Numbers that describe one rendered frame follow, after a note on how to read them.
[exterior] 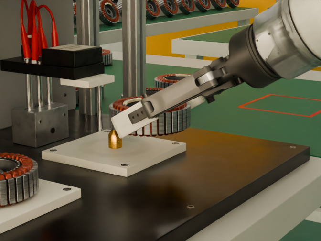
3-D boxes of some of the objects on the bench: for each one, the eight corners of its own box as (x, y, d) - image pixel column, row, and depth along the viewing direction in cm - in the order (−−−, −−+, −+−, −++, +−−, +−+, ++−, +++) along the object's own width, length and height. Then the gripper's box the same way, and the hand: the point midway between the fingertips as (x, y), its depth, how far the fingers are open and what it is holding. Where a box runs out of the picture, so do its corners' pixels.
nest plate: (186, 150, 103) (186, 142, 103) (126, 177, 91) (126, 168, 91) (106, 136, 111) (106, 128, 111) (41, 158, 99) (41, 150, 99)
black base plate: (309, 160, 106) (310, 146, 105) (0, 361, 54) (-2, 335, 54) (73, 119, 131) (72, 108, 131) (-294, 231, 79) (-297, 212, 79)
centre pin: (124, 146, 101) (124, 128, 100) (116, 149, 99) (116, 131, 99) (113, 144, 102) (113, 126, 101) (105, 147, 101) (105, 129, 100)
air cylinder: (69, 137, 110) (68, 103, 109) (37, 148, 104) (35, 112, 103) (45, 132, 113) (44, 99, 112) (12, 143, 107) (10, 108, 106)
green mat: (423, 93, 156) (423, 92, 156) (326, 158, 107) (327, 158, 106) (95, 58, 206) (95, 57, 206) (-75, 92, 157) (-75, 91, 157)
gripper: (294, 13, 94) (174, 82, 107) (210, 30, 75) (76, 111, 88) (319, 63, 93) (195, 126, 106) (240, 93, 74) (101, 164, 87)
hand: (151, 114), depth 96 cm, fingers closed on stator, 11 cm apart
